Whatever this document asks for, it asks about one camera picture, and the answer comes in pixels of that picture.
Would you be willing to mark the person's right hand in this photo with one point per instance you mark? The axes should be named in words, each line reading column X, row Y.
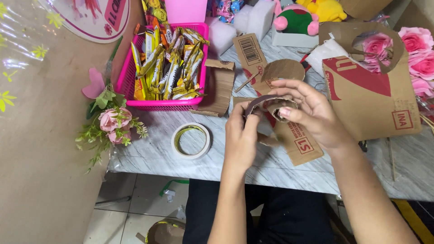
column 318, row 118

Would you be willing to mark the person's left hand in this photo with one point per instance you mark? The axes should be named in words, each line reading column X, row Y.
column 239, row 142

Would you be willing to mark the flat cardboard piece red label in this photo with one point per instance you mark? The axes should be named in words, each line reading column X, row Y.
column 301, row 145

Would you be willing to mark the white double-sided tape roll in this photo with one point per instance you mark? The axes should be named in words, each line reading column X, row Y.
column 206, row 142

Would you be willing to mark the large cardboard with round hole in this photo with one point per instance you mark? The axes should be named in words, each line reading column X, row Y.
column 369, row 105

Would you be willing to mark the curved brown cardboard piece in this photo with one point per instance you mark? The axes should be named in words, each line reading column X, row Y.
column 218, row 88

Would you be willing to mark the brown cardboard sliver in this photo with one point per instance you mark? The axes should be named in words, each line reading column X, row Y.
column 246, row 83

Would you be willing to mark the round cardboard disc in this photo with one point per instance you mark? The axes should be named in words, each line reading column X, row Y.
column 283, row 69

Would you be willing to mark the white foam sheet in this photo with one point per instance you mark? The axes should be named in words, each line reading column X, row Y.
column 325, row 54

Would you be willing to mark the white box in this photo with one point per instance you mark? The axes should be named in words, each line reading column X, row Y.
column 293, row 40

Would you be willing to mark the person's black trousers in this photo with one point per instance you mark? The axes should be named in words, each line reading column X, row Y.
column 288, row 217

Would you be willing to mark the cardboard piece with barcode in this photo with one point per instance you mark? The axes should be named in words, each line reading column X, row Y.
column 249, row 50

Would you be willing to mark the pink paper rose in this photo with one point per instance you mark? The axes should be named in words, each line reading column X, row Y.
column 422, row 86
column 415, row 39
column 422, row 64
column 376, row 45

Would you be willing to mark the green pink plush toy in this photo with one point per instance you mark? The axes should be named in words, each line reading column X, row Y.
column 298, row 21

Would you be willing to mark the pile of yellow snack bars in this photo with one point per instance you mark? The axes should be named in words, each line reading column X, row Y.
column 169, row 67

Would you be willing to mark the white foam block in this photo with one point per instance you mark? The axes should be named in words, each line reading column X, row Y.
column 220, row 35
column 256, row 17

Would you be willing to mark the yellow plush toy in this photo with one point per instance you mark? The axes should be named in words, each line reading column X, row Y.
column 327, row 10

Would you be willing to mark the cardboard scrap with yellow edge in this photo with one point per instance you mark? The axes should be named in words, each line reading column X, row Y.
column 166, row 233

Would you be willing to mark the brown cardboard box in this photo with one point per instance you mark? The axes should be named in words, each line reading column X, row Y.
column 364, row 7

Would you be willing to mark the pink plastic basket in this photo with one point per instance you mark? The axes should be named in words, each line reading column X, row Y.
column 127, row 81

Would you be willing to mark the artificial pink rose bouquet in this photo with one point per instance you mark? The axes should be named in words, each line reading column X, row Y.
column 113, row 118

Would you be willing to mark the heap of colourful candy packets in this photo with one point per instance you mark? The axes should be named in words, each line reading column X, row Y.
column 225, row 8

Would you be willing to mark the black yellow mat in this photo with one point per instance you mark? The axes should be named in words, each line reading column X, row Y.
column 415, row 220

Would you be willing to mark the pink plastic container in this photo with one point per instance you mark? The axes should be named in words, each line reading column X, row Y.
column 185, row 10

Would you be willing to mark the pink butterfly decoration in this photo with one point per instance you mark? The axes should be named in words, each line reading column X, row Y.
column 95, row 84

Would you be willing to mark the yellow rose packet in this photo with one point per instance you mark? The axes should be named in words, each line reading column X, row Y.
column 155, row 10

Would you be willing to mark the round pink white sign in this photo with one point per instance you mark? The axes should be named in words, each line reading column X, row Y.
column 95, row 20

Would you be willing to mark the clear cellophane with yellow flowers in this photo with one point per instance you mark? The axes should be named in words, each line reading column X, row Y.
column 23, row 40

